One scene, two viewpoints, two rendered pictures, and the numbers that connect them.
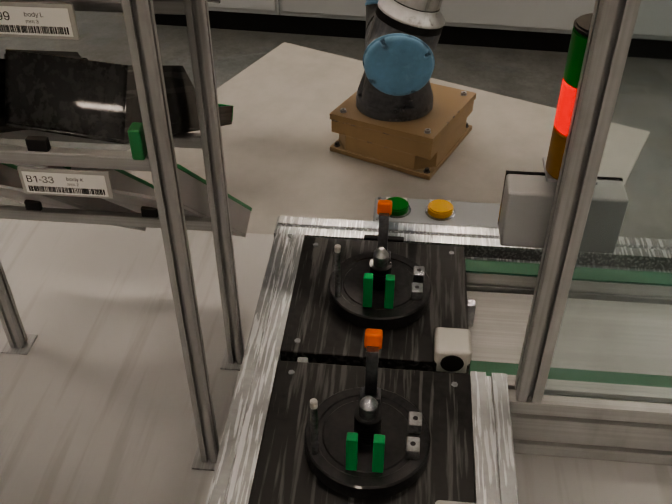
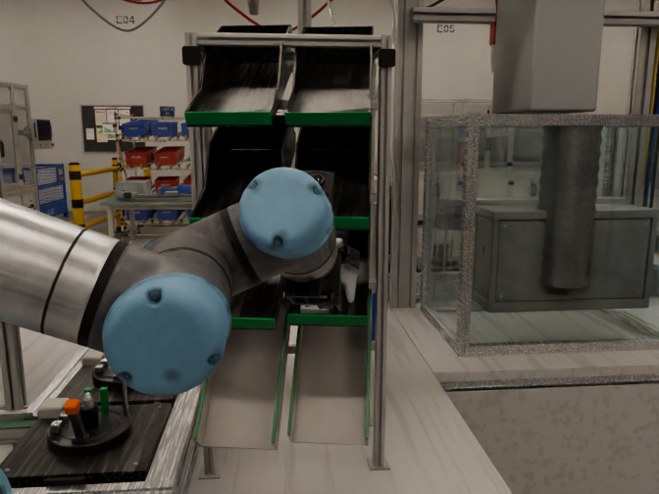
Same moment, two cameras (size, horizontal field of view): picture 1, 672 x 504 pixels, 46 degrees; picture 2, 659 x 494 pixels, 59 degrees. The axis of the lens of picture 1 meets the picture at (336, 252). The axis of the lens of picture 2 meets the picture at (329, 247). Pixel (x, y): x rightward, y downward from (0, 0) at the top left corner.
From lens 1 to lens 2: 184 cm
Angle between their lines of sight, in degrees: 129
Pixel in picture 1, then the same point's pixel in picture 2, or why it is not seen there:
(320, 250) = (131, 460)
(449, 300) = (35, 437)
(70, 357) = (334, 462)
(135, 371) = (282, 459)
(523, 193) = not seen: hidden behind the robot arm
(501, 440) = (50, 389)
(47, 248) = not seen: outside the picture
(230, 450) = not seen: hidden behind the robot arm
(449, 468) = (86, 374)
